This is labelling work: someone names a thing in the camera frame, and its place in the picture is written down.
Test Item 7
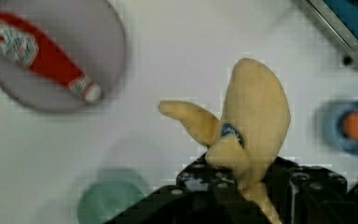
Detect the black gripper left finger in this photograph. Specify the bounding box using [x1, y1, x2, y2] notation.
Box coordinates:
[105, 156, 270, 224]

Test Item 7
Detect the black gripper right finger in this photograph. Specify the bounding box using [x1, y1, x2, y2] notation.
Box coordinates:
[264, 157, 358, 224]

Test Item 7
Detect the plush peeled banana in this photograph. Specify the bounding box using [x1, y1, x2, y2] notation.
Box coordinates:
[158, 58, 291, 224]

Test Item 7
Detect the green mug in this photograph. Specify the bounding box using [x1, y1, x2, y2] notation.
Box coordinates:
[76, 168, 150, 224]

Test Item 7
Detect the blue small plate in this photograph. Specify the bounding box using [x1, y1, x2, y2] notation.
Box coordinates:
[322, 100, 358, 156]

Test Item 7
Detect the silver toaster oven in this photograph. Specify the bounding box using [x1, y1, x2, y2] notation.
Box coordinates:
[293, 0, 358, 70]

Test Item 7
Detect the grey round plate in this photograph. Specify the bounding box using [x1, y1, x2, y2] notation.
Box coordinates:
[0, 0, 127, 113]

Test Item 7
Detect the plush red ketchup bottle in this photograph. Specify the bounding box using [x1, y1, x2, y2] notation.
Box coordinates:
[0, 12, 103, 104]

